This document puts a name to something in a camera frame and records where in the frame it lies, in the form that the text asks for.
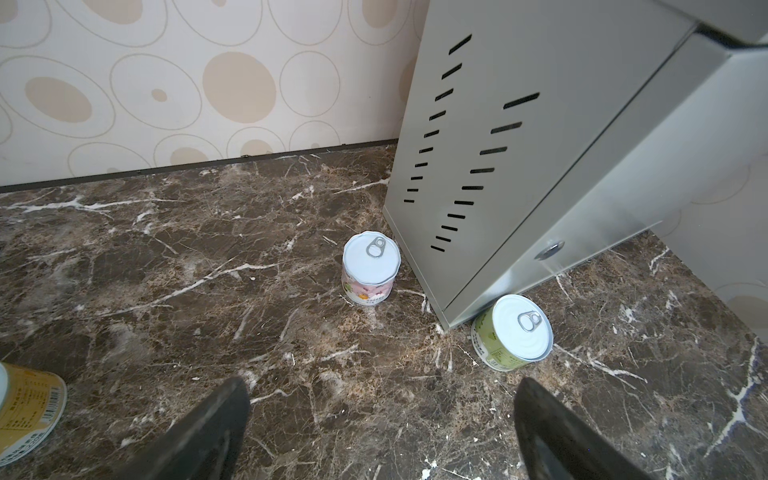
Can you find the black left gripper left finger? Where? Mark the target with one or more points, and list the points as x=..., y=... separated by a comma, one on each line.
x=205, y=444

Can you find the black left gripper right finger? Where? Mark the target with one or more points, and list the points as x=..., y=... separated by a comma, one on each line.
x=556, y=444

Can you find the pink label can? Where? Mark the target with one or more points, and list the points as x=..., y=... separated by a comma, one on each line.
x=370, y=264

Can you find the green label can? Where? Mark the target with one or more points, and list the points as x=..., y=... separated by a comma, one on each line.
x=511, y=333

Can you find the yellow label can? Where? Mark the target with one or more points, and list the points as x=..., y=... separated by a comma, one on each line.
x=32, y=403

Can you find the grey metal cabinet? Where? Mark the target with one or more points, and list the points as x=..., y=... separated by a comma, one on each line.
x=538, y=134

